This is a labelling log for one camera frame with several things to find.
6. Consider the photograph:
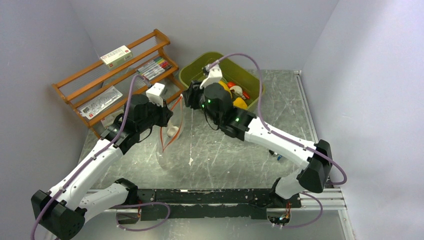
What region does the yellow toy bell pepper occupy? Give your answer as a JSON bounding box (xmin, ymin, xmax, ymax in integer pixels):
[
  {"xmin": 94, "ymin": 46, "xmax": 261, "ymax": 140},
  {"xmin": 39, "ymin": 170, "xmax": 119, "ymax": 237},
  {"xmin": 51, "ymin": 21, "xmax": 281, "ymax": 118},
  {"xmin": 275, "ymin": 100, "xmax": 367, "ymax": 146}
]
[{"xmin": 233, "ymin": 97, "xmax": 248, "ymax": 110}]

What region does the white green box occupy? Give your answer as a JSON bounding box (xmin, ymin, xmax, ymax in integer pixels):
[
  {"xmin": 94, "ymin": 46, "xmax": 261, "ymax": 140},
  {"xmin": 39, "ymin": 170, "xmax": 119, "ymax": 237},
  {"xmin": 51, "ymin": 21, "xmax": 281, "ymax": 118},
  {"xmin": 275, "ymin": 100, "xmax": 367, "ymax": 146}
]
[{"xmin": 99, "ymin": 45, "xmax": 133, "ymax": 70}]

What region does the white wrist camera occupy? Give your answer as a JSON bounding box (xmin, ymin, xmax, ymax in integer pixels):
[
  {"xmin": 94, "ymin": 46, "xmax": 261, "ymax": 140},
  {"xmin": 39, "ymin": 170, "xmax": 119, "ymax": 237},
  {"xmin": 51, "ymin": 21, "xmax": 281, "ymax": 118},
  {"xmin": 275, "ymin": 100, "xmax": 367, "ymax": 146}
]
[
  {"xmin": 200, "ymin": 64, "xmax": 223, "ymax": 89},
  {"xmin": 145, "ymin": 82, "xmax": 165, "ymax": 108}
]

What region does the white toy mushroom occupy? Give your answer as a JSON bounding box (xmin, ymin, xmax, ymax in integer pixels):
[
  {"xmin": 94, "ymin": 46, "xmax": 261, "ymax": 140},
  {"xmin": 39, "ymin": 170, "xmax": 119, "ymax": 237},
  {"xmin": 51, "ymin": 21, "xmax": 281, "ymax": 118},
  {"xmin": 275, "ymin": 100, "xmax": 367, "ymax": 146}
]
[{"xmin": 166, "ymin": 120, "xmax": 180, "ymax": 138}]

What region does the clear zip top bag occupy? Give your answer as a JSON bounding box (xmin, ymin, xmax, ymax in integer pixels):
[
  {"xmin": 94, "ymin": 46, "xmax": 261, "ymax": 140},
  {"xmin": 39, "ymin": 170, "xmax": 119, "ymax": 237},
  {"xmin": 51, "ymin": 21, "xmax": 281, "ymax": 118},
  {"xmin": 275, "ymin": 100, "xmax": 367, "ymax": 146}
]
[{"xmin": 155, "ymin": 95, "xmax": 188, "ymax": 171}]

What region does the white toy garlic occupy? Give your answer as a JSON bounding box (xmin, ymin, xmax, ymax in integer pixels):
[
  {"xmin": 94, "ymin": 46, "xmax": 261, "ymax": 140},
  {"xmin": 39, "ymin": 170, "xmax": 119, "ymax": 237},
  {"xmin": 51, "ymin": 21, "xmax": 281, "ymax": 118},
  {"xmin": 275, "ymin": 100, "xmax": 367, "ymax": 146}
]
[{"xmin": 229, "ymin": 85, "xmax": 243, "ymax": 97}]

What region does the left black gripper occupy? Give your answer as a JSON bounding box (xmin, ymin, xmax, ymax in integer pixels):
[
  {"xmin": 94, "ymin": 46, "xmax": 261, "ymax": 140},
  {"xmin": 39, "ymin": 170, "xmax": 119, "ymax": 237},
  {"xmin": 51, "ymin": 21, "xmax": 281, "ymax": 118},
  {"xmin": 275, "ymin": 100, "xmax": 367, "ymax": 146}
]
[{"xmin": 137, "ymin": 97, "xmax": 173, "ymax": 133}]

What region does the wooden shelf rack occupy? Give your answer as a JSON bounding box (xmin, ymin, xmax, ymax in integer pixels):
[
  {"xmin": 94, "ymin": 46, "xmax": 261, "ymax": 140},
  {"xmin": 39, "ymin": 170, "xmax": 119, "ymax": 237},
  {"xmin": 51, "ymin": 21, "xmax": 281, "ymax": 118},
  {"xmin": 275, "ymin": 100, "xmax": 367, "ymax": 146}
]
[{"xmin": 51, "ymin": 29, "xmax": 185, "ymax": 137}]

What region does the blue stapler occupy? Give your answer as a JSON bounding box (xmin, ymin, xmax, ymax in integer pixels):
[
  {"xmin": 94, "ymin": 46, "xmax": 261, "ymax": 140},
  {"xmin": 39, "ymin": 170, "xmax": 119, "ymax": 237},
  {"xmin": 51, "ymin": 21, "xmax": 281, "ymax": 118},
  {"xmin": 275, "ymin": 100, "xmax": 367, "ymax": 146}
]
[{"xmin": 268, "ymin": 149, "xmax": 282, "ymax": 161}]

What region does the pack of coloured markers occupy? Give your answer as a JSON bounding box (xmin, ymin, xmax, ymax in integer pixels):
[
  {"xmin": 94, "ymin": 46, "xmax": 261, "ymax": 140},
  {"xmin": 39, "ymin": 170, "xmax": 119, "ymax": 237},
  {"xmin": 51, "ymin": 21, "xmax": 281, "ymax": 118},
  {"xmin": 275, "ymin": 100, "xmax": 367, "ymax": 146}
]
[{"xmin": 136, "ymin": 56, "xmax": 172, "ymax": 81}]

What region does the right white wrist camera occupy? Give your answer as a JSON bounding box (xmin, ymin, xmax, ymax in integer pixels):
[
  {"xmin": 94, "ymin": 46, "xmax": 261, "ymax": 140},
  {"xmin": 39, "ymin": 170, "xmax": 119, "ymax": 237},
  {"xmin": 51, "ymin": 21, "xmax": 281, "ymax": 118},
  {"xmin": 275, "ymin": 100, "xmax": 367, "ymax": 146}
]
[{"xmin": 200, "ymin": 64, "xmax": 223, "ymax": 89}]

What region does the olive green plastic basin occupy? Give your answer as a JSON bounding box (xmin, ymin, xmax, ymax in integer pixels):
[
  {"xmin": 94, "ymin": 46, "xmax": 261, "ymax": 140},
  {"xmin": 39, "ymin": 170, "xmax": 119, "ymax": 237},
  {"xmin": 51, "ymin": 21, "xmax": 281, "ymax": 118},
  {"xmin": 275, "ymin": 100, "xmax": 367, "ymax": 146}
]
[{"xmin": 179, "ymin": 51, "xmax": 260, "ymax": 112}]

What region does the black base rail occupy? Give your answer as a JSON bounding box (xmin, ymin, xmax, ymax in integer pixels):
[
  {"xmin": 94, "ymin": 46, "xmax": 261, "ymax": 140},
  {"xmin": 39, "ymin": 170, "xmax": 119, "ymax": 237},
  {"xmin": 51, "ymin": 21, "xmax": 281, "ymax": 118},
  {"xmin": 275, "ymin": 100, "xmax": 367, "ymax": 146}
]
[{"xmin": 115, "ymin": 178, "xmax": 301, "ymax": 221}]

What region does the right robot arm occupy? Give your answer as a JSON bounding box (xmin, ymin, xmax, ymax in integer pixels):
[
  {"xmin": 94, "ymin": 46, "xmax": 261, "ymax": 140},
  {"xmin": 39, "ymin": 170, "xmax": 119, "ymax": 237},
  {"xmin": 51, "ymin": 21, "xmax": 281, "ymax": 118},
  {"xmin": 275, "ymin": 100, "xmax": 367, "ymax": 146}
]
[{"xmin": 182, "ymin": 81, "xmax": 333, "ymax": 207}]

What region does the clear flat plastic package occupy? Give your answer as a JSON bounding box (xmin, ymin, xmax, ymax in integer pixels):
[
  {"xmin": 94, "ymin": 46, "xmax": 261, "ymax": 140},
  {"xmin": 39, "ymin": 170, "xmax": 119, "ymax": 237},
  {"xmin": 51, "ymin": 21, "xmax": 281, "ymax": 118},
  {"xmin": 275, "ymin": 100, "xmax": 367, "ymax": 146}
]
[{"xmin": 78, "ymin": 86, "xmax": 123, "ymax": 120}]

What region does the yellow toy mango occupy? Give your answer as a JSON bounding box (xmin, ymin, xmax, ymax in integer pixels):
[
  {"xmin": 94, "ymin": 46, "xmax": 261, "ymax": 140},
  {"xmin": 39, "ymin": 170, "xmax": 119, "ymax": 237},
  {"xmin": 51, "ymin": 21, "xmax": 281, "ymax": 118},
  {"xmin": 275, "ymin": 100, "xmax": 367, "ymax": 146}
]
[{"xmin": 219, "ymin": 81, "xmax": 233, "ymax": 98}]

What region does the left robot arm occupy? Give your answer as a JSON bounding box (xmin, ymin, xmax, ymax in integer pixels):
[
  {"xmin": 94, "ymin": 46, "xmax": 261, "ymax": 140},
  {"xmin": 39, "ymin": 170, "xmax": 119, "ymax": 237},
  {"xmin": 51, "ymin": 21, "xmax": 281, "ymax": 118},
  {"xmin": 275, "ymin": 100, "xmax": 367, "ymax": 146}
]
[{"xmin": 30, "ymin": 93, "xmax": 173, "ymax": 240}]

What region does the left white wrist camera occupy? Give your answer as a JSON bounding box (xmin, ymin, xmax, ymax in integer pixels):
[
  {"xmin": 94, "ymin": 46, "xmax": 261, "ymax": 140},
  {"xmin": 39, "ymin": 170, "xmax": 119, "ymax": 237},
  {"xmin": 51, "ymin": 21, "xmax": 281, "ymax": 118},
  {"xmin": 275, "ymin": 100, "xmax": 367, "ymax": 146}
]
[{"xmin": 145, "ymin": 82, "xmax": 165, "ymax": 108}]

